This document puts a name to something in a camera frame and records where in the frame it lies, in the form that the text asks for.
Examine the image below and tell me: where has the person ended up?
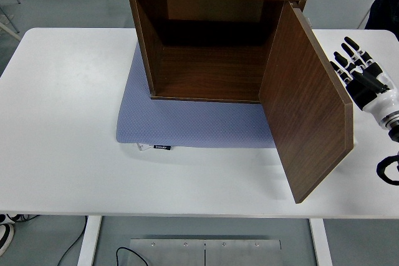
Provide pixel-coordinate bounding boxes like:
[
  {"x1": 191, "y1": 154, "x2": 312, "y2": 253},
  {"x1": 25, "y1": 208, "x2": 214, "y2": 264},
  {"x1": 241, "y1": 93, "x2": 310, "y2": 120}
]
[{"x1": 364, "y1": 0, "x2": 399, "y2": 31}]

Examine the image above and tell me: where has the looped black floor cable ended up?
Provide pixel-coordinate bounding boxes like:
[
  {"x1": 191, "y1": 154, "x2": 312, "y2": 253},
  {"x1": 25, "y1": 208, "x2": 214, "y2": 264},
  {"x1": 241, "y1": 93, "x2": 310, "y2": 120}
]
[{"x1": 115, "y1": 247, "x2": 150, "y2": 266}]

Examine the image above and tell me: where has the brown wooden cabinet door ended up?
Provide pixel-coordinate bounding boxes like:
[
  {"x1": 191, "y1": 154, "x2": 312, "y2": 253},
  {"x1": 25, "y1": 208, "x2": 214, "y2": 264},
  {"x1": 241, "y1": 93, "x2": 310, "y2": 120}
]
[{"x1": 258, "y1": 0, "x2": 355, "y2": 205}]

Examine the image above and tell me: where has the black and white shoe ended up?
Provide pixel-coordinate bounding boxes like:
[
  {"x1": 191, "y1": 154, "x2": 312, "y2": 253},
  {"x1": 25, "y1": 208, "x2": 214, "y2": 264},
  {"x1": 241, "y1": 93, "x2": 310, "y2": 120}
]
[{"x1": 0, "y1": 222, "x2": 16, "y2": 253}]

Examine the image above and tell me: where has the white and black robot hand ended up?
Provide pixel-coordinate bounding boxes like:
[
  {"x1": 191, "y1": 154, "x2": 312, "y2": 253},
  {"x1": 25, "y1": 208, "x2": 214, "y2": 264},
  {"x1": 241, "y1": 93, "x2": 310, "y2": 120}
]
[{"x1": 329, "y1": 36, "x2": 399, "y2": 125}]

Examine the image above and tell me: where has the long black floor cable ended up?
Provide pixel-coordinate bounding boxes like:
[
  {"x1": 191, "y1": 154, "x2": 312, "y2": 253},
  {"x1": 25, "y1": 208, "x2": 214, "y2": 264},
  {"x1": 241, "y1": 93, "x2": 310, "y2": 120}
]
[{"x1": 60, "y1": 215, "x2": 89, "y2": 266}]

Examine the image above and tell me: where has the grey metal plate with screws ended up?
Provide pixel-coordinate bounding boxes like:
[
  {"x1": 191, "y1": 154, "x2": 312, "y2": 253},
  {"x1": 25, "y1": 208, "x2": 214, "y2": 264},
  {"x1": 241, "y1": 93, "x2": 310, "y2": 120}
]
[{"x1": 129, "y1": 239, "x2": 282, "y2": 266}]

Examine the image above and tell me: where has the grey metal frame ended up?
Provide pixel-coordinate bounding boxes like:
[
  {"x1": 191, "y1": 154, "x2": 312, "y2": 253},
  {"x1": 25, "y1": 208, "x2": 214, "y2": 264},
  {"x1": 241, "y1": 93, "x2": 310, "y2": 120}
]
[{"x1": 0, "y1": 0, "x2": 23, "y2": 42}]

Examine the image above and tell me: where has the blue-grey textured mat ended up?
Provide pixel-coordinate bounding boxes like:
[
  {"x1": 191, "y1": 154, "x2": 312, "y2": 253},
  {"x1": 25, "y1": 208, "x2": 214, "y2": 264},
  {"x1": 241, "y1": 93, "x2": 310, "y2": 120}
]
[{"x1": 116, "y1": 41, "x2": 277, "y2": 150}]

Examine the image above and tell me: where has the white table leg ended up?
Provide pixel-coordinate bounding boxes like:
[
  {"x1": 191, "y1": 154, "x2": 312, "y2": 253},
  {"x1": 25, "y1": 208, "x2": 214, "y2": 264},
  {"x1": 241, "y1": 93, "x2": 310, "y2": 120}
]
[
  {"x1": 77, "y1": 216, "x2": 103, "y2": 266},
  {"x1": 309, "y1": 217, "x2": 333, "y2": 266}
]

